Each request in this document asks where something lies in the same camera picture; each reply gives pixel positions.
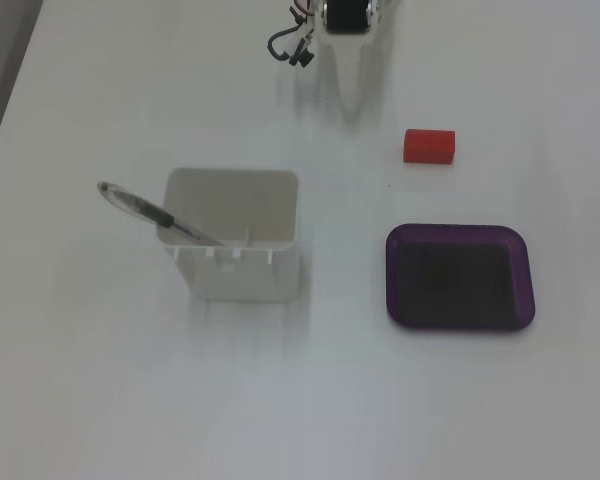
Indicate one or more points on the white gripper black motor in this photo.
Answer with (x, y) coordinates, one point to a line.
(349, 42)

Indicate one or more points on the red cube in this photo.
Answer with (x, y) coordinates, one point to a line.
(429, 146)

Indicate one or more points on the white open plastic box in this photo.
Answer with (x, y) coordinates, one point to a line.
(260, 270)

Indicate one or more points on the purple square tray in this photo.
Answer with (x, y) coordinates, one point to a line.
(460, 285)

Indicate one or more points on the clear black ballpoint pen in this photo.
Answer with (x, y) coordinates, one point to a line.
(130, 202)

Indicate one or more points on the small white wrist camera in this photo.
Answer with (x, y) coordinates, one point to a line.
(302, 52)

